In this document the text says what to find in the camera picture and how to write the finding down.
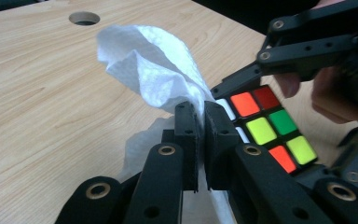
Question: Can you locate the colourful puzzle cube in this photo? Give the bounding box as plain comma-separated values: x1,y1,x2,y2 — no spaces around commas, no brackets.
213,85,320,175

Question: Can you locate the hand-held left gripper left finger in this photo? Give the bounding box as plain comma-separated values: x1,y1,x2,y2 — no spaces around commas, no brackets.
161,100,200,192

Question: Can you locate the white wet wipe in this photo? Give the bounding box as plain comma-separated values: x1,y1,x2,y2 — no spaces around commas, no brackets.
96,24,237,224

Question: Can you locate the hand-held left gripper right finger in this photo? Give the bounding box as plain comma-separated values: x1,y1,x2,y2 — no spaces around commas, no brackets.
203,100,242,191

